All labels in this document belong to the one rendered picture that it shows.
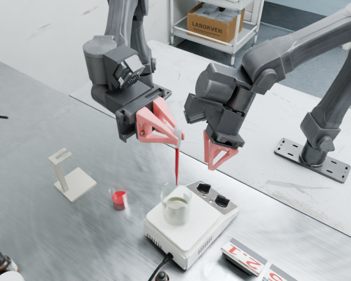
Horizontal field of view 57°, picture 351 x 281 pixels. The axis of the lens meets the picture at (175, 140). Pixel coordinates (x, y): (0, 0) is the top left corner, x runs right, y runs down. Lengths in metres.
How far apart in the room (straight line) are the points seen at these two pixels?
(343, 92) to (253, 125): 0.33
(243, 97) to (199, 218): 0.27
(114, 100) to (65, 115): 0.57
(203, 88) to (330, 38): 0.25
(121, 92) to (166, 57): 0.80
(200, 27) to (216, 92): 2.31
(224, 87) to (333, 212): 0.44
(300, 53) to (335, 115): 0.23
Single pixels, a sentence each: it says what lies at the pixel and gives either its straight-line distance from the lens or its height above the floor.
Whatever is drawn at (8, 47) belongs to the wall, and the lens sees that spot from 2.01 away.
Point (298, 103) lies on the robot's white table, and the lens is 1.18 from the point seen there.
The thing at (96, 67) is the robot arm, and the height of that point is 1.29.
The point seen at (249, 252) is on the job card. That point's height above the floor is 0.90.
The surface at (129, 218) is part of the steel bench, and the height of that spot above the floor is 0.90.
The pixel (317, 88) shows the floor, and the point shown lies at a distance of 2.94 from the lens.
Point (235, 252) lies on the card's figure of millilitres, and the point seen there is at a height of 0.92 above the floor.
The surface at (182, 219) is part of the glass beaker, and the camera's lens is 0.67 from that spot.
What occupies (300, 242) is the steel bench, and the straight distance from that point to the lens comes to 0.83.
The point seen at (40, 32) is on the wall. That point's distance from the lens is 2.10.
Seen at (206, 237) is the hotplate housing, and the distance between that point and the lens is 0.71.
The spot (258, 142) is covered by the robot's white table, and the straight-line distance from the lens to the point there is 1.00.
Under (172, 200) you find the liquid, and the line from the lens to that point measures 0.70.
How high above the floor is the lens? 1.59
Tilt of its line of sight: 45 degrees down
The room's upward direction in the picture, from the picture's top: straight up
